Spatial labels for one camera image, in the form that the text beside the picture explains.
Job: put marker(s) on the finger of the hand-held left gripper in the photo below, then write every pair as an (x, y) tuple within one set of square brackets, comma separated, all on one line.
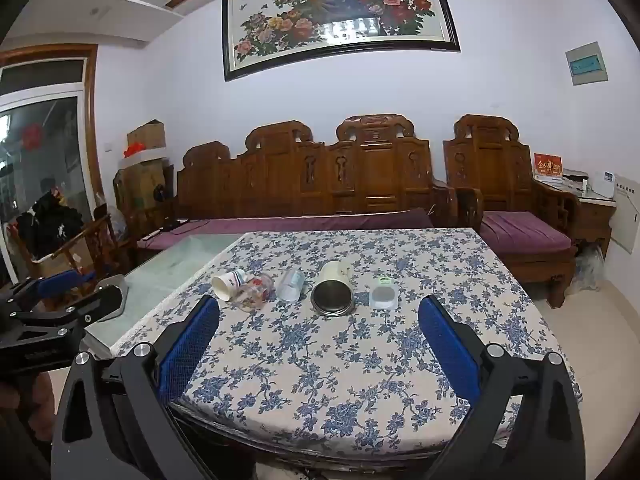
[(92, 307), (62, 282)]

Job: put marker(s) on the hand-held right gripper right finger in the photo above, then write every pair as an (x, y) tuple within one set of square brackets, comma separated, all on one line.
[(447, 345)]

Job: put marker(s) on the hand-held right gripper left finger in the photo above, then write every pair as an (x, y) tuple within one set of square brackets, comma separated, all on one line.
[(192, 340)]

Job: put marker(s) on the person's left forearm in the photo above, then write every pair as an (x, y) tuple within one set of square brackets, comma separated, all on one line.
[(27, 425)]

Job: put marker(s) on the white paper cup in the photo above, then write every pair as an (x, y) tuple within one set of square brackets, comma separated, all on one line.
[(226, 284)]

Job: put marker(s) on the clear printed glass cup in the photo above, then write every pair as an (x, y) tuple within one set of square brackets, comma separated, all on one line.
[(255, 292)]

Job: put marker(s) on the translucent white cup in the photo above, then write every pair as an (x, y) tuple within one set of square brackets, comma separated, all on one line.
[(384, 296)]

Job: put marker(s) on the clear plastic cup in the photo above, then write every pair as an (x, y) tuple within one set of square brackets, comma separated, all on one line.
[(291, 285)]

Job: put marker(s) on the wooden folding chair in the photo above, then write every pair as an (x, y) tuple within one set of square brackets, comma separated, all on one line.
[(95, 245)]

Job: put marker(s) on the dark clothes pile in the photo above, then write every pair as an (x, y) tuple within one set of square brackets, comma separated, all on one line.
[(50, 222)]

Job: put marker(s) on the glass top coffee table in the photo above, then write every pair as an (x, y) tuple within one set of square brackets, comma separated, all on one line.
[(165, 270)]

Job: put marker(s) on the white power strip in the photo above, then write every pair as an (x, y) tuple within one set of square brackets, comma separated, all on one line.
[(152, 234)]

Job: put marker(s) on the wooden framed glass door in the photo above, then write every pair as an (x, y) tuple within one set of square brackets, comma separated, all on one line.
[(45, 160)]

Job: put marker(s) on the blue floral tablecloth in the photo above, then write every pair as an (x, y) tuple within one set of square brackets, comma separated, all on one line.
[(325, 365)]

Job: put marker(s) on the large cardboard box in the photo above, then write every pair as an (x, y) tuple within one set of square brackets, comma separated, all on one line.
[(142, 185)]

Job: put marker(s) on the cream metal mug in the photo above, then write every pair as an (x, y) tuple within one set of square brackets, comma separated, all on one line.
[(332, 292)]

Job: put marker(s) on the square purple seat cushion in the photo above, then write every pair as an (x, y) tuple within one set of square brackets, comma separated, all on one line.
[(522, 232)]

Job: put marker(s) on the red hanging decoration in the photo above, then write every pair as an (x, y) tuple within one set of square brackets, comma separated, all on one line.
[(32, 136)]

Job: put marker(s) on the orange bag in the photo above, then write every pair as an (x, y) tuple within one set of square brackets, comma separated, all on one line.
[(134, 150)]

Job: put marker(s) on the long purple seat cushion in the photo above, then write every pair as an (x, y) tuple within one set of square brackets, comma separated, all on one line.
[(300, 225)]

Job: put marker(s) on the clear plastic bag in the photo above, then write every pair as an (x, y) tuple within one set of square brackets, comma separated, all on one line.
[(589, 267)]

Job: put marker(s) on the small cardboard box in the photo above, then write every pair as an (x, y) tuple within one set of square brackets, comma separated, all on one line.
[(147, 135)]

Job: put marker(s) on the carved wooden armchair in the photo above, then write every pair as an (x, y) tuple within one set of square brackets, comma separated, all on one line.
[(492, 170)]

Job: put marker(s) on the carved wooden sofa bench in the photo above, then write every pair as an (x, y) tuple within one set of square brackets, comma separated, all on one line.
[(370, 170)]

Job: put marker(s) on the wooden side table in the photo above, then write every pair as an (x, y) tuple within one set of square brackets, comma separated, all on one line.
[(592, 220)]

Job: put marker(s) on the red gift box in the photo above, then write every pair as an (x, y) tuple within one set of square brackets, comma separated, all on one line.
[(548, 165)]

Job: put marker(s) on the white box with blue label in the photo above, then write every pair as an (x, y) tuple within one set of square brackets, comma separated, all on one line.
[(600, 185)]

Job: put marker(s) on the framed peony peacock painting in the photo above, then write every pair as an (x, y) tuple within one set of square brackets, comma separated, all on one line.
[(340, 5)]

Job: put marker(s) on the white wall cabinet door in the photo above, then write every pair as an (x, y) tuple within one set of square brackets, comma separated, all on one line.
[(627, 212)]

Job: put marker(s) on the grey wall electrical panel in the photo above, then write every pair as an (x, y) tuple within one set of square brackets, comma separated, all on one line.
[(587, 64)]

